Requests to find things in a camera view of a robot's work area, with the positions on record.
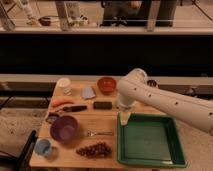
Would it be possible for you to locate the black eraser block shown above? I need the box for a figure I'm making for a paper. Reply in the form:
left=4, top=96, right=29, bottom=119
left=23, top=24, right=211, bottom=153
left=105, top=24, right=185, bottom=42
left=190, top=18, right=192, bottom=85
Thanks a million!
left=93, top=101, right=112, bottom=110

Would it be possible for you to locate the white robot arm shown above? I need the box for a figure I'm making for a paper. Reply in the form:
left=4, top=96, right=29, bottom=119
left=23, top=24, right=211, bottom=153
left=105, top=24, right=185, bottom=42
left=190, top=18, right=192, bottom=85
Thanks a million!
left=117, top=68, right=213, bottom=136

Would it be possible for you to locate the purple bowl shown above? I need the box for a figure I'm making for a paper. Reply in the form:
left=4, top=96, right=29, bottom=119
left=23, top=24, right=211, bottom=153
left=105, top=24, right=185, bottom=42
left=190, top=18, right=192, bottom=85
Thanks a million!
left=50, top=116, right=79, bottom=143

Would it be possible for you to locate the dark red background bowl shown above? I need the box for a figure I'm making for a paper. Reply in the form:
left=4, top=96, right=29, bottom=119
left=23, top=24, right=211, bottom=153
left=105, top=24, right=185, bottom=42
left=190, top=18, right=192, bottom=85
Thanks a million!
left=39, top=17, right=51, bottom=26

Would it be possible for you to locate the silver fork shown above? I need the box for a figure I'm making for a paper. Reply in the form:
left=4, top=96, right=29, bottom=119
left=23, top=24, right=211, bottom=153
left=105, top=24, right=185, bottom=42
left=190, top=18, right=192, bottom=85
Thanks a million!
left=84, top=131, right=114, bottom=137

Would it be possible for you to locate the bunch of dark grapes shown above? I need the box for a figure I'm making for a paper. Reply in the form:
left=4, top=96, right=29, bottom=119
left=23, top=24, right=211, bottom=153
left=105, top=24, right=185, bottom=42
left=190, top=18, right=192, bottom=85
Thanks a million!
left=76, top=142, right=112, bottom=158

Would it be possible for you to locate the small metal cup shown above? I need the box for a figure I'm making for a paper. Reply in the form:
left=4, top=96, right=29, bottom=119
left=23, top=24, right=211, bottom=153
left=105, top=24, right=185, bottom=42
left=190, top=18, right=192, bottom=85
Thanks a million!
left=147, top=80, right=158, bottom=87

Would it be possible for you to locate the light blue cloth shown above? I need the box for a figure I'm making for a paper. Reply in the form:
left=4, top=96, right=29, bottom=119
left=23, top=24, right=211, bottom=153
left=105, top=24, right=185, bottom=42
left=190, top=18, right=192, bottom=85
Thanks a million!
left=82, top=86, right=96, bottom=100

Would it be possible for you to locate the wooden board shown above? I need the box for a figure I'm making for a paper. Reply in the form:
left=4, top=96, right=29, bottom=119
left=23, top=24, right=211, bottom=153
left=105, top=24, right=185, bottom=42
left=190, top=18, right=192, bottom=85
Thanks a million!
left=29, top=81, right=167, bottom=169

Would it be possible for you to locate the white cup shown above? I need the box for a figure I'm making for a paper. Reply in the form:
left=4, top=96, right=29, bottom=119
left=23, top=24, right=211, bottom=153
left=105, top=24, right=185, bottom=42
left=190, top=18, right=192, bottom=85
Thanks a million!
left=56, top=78, right=71, bottom=95

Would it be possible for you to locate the orange carrot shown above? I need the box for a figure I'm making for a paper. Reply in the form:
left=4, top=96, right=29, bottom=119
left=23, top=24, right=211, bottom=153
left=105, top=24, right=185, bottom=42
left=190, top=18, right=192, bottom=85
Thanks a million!
left=51, top=99, right=73, bottom=107

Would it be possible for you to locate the small dark measuring cup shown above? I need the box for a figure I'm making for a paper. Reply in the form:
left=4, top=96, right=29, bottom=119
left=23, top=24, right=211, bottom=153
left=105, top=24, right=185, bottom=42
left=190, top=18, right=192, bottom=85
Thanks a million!
left=46, top=113, right=59, bottom=124

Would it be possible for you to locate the light blue mug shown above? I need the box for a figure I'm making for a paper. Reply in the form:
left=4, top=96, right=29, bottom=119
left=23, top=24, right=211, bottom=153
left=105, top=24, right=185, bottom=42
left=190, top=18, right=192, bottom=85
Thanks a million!
left=34, top=139, right=56, bottom=158

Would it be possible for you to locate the person in background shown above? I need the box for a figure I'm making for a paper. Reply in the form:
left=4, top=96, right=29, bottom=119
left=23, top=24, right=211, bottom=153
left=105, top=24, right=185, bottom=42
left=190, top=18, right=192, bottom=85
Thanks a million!
left=102, top=0, right=151, bottom=26

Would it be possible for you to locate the black handled knife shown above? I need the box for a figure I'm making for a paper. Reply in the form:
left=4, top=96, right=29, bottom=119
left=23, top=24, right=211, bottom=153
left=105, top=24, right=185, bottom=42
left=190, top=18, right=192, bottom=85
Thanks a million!
left=56, top=105, right=87, bottom=112

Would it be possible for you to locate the black chair frame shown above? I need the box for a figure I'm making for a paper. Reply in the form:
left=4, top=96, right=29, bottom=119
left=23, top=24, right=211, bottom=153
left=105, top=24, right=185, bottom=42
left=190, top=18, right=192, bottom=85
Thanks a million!
left=0, top=130, right=37, bottom=171

